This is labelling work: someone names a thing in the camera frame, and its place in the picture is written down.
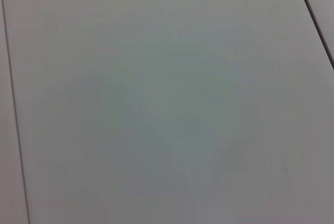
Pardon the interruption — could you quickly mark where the black vertical wall strip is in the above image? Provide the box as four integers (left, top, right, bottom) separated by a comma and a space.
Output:
292, 0, 334, 69

